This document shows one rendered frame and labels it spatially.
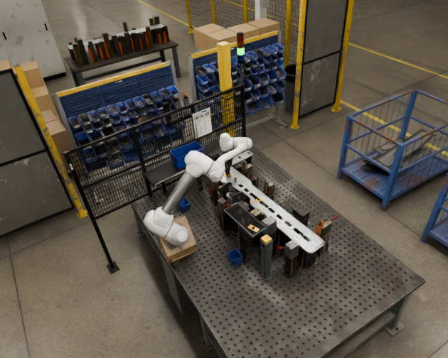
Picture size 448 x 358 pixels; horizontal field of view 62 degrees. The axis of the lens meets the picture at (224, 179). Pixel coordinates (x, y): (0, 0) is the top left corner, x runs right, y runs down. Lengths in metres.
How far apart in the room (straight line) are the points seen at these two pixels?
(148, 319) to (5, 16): 6.81
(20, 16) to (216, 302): 7.31
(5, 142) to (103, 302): 1.93
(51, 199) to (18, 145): 0.82
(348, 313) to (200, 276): 1.17
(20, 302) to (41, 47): 5.97
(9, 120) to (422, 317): 4.39
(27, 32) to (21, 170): 4.88
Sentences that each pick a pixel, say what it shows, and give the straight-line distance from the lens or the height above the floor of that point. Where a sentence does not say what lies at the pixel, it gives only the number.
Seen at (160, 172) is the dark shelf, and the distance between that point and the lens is 3.70.
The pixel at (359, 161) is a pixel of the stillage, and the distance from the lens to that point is 5.30.
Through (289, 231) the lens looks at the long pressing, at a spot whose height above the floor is 1.00.
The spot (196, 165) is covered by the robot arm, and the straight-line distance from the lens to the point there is 2.79.
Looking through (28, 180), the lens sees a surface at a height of 0.75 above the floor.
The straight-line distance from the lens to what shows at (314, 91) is 6.21.
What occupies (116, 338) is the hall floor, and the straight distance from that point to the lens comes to 3.86.
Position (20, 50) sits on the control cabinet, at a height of 0.77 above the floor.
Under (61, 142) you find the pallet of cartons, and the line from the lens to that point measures 5.53.
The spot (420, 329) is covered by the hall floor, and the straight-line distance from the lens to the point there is 3.97.
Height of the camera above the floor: 3.23
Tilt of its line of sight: 39 degrees down
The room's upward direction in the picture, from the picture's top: 5 degrees counter-clockwise
